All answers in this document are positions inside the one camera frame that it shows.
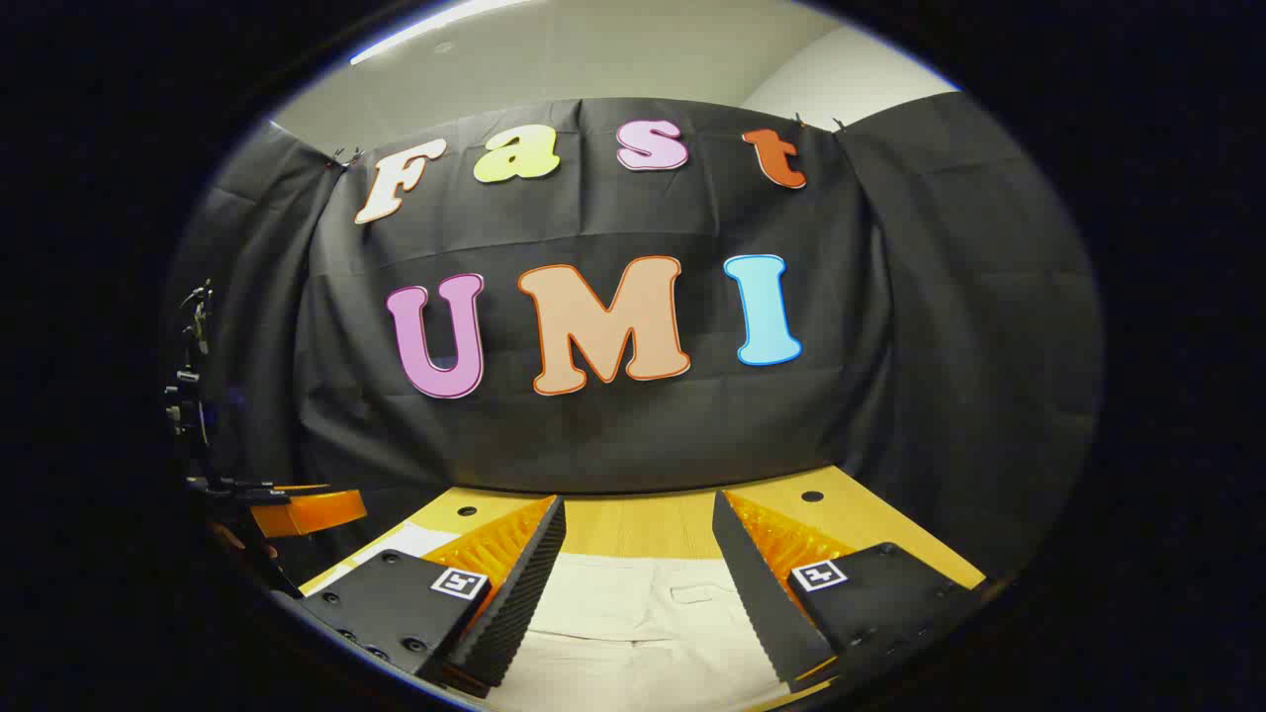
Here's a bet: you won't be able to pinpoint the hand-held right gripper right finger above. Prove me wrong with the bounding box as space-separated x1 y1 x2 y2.
712 489 992 693

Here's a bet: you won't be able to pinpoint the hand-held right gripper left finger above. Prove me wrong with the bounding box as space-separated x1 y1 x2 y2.
297 494 568 695

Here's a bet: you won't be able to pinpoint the white jeans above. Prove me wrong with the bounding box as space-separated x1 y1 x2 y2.
331 522 794 712

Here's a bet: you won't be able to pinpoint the black backdrop cloth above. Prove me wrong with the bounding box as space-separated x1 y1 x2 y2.
163 94 1104 586

